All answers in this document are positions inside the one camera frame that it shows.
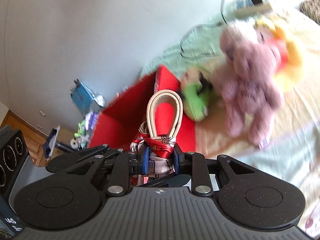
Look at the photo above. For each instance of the green plush doll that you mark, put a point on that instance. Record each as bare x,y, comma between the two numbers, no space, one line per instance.
195,91

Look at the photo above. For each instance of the blue white cloth on pole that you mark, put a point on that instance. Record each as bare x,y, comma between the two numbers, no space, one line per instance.
52,142

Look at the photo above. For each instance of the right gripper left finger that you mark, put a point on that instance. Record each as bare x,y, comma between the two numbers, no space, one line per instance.
111,177

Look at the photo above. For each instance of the pink plush bunny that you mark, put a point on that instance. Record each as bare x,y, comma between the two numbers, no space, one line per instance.
250,88

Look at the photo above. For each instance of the yellow plush toy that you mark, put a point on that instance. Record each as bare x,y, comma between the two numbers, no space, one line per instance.
276,32

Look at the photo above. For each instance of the large red cardboard box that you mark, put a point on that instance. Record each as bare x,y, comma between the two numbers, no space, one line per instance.
118,124

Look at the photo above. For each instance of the green cartoon bed sheet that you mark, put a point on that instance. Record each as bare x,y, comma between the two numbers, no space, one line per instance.
198,45

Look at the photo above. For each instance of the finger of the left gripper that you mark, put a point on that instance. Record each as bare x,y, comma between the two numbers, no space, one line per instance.
67,160

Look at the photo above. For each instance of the white power strip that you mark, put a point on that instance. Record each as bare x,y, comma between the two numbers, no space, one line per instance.
246,8

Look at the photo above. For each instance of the blue packaged box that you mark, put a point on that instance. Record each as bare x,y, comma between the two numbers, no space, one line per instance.
85,100

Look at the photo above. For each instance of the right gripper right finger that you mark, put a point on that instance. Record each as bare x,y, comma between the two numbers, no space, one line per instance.
224,168

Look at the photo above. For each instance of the patterned brown blanket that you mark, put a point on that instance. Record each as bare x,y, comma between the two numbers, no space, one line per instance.
311,9

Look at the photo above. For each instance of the cardboard boxes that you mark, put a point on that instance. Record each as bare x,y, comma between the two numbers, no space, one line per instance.
64,138

